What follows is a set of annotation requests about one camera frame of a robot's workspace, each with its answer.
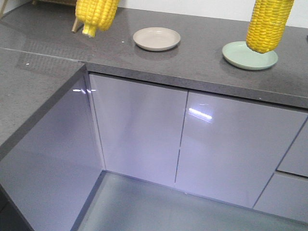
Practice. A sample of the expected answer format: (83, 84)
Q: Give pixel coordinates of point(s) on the grey corner cabinet door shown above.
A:
(140, 127)

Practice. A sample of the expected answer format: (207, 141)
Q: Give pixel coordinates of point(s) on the grey cabinet drawer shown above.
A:
(296, 159)
(286, 196)

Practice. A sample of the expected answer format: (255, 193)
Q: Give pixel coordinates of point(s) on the grey middle cabinet door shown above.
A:
(230, 149)

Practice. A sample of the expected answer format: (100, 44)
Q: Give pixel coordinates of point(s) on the yellow corn cob white tip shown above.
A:
(267, 24)

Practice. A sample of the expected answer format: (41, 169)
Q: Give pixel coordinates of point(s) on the grey side cabinet panel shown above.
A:
(51, 172)

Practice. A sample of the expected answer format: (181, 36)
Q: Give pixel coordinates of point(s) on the bright yellow corn cob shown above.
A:
(95, 15)

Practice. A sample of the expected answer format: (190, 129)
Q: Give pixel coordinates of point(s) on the grey lower cabinet drawer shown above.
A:
(286, 196)

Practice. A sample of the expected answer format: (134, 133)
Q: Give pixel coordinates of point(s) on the grey upper cabinet drawer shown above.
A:
(296, 159)

